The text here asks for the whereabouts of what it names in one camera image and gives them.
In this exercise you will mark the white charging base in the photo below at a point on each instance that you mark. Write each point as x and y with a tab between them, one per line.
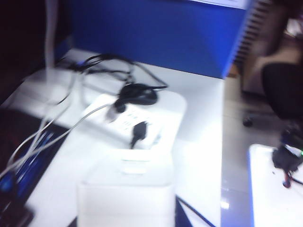
125	203

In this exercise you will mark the blue printed mouse pad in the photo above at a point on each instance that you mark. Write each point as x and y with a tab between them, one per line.
9	184

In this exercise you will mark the blue office partition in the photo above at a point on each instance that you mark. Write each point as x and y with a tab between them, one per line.
154	35

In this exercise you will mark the white power strip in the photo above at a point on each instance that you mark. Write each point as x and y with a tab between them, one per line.
165	113

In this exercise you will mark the black office chair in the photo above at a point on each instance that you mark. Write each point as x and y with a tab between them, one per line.
284	89

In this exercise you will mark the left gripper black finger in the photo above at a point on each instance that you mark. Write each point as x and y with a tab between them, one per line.
187	217

